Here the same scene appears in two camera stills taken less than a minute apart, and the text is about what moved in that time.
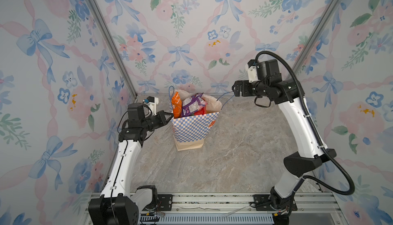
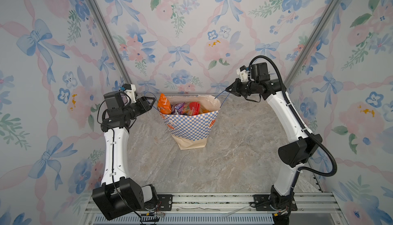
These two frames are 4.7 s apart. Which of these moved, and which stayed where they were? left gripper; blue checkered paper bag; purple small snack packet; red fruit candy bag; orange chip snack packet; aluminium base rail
Moved: blue checkered paper bag; orange chip snack packet; purple small snack packet; left gripper; red fruit candy bag
Stayed: aluminium base rail
